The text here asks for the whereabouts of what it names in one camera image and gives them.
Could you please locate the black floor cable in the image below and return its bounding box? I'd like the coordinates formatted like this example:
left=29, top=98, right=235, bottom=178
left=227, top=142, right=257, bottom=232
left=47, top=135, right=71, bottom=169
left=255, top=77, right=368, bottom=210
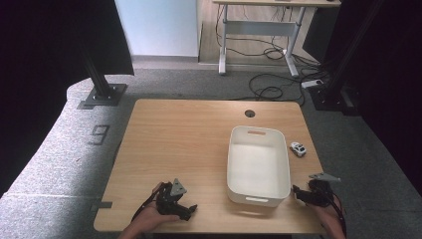
left=214, top=3, right=321, bottom=64
left=228, top=73, right=324, bottom=108

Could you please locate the black curtain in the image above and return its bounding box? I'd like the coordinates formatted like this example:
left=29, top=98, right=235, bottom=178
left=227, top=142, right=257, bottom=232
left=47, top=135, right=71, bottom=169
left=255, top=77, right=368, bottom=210
left=302, top=0, right=422, bottom=197
left=0, top=0, right=135, bottom=197

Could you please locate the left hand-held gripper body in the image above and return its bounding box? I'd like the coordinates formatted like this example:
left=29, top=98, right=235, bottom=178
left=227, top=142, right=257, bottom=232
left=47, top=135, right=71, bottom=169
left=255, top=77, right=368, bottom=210
left=154, top=177, right=189, bottom=217

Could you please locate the white wall panel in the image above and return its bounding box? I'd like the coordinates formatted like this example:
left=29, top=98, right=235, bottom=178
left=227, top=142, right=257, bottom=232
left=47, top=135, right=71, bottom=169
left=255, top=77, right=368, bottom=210
left=113, top=0, right=201, bottom=58

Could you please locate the black metal stand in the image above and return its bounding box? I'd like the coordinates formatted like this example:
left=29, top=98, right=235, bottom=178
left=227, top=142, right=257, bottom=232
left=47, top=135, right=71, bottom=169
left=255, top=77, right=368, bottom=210
left=308, top=0, right=387, bottom=117
left=77, top=49, right=128, bottom=110

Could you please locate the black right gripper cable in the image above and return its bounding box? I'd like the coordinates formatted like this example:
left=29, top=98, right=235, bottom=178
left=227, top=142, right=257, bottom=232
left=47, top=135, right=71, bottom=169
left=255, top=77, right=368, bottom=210
left=326, top=188, right=348, bottom=237

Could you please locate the white plastic storage bin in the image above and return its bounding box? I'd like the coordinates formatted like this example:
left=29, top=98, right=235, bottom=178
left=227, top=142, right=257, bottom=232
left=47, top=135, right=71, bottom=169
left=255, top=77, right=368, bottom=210
left=226, top=124, right=292, bottom=208

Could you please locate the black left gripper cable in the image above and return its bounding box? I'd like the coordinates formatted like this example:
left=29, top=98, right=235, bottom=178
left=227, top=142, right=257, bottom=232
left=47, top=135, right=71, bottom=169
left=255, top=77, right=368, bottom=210
left=130, top=183, right=165, bottom=223

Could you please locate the white toy police car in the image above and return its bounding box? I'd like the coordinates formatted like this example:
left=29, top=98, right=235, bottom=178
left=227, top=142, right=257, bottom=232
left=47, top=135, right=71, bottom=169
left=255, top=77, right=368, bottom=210
left=289, top=141, right=308, bottom=158

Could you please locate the white power strip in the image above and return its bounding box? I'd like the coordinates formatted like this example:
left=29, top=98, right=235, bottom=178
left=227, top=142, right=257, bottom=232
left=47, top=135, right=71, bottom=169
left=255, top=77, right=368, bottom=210
left=301, top=79, right=324, bottom=90

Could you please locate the person's right hand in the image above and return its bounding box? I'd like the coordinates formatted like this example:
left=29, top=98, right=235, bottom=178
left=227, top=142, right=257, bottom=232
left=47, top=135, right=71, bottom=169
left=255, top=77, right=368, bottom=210
left=312, top=197, right=346, bottom=237

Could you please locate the person's left hand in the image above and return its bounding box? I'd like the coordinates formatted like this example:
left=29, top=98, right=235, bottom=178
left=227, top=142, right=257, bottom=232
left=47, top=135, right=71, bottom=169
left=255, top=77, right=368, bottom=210
left=131, top=181, right=181, bottom=233

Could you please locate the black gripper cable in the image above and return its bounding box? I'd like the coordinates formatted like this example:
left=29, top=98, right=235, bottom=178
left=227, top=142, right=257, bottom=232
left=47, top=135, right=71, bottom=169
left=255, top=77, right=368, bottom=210
left=130, top=183, right=165, bottom=223
left=326, top=188, right=348, bottom=237

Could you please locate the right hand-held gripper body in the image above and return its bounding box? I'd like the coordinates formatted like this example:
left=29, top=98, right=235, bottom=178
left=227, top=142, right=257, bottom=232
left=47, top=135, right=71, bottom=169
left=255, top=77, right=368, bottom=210
left=300, top=171, right=342, bottom=208

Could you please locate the white-legged wooden desk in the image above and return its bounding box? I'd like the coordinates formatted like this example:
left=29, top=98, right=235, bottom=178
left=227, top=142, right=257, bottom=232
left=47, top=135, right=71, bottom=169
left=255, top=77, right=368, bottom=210
left=212, top=0, right=342, bottom=79

